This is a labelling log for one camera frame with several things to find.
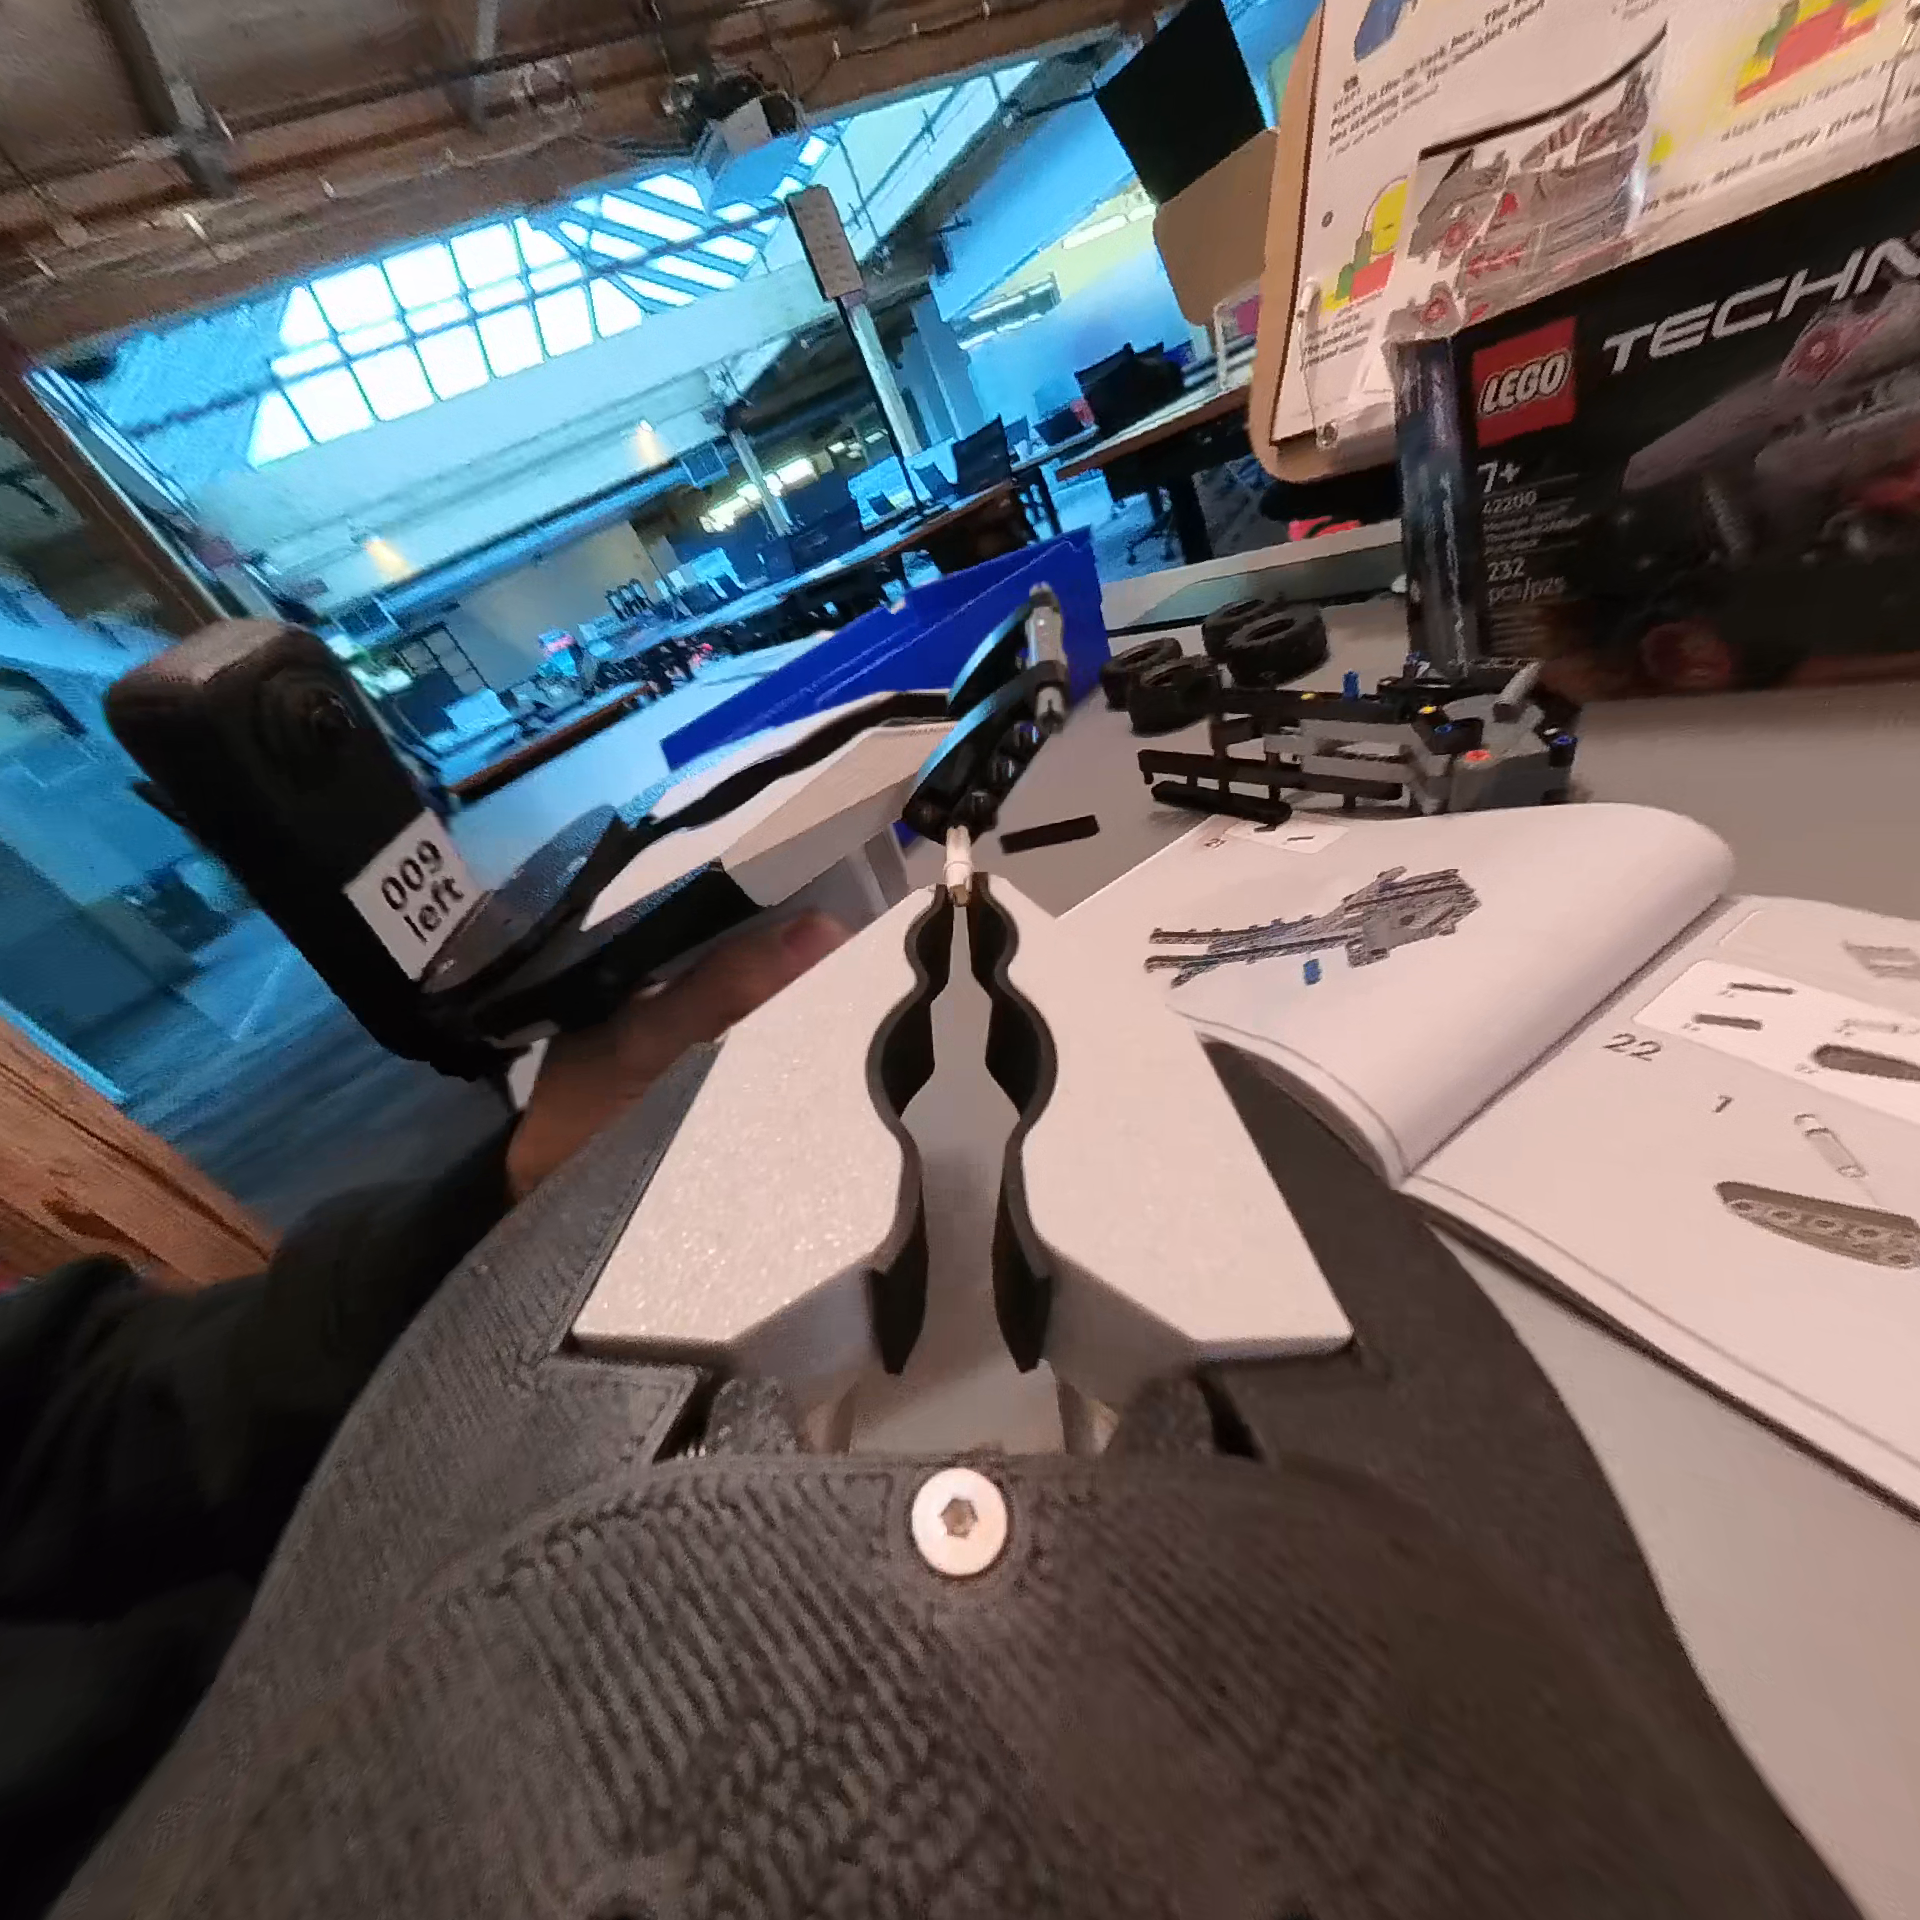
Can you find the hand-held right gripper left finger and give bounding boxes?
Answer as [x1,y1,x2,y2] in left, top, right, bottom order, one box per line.
[575,892,956,1450]

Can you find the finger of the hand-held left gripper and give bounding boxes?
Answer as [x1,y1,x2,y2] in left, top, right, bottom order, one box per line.
[648,697,958,839]
[582,722,958,938]

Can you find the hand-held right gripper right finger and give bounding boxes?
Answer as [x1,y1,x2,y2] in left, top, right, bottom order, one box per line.
[974,877,1359,1450]

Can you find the black toy beam assembly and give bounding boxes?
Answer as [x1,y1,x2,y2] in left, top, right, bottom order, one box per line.
[899,583,1074,845]

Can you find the person's left forearm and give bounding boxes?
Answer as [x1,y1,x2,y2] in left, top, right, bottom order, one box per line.
[0,1119,526,1920]

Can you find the grey desk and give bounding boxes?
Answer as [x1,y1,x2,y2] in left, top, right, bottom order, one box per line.
[453,537,1920,1920]

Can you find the person's left hand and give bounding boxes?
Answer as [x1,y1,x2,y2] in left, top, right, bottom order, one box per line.
[506,911,864,1203]

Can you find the blue plastic bin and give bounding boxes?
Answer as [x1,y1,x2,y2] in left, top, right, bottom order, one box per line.
[661,529,1115,775]

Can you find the white instruction booklet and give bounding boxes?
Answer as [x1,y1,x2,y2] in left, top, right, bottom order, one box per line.
[1050,802,1920,1524]

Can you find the grey toy car chassis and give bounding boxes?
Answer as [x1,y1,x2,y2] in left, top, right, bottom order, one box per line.
[1131,661,1583,834]

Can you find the brown cardboard sheet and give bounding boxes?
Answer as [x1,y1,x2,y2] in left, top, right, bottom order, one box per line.
[1150,129,1280,328]

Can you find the black monitor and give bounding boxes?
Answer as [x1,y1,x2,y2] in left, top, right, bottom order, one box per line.
[1095,0,1271,209]

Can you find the black toy car box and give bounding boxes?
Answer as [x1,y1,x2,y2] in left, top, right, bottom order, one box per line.
[1395,196,1920,701]

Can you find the clipboard with instruction sheet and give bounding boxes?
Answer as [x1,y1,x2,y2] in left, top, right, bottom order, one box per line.
[1241,0,1920,487]

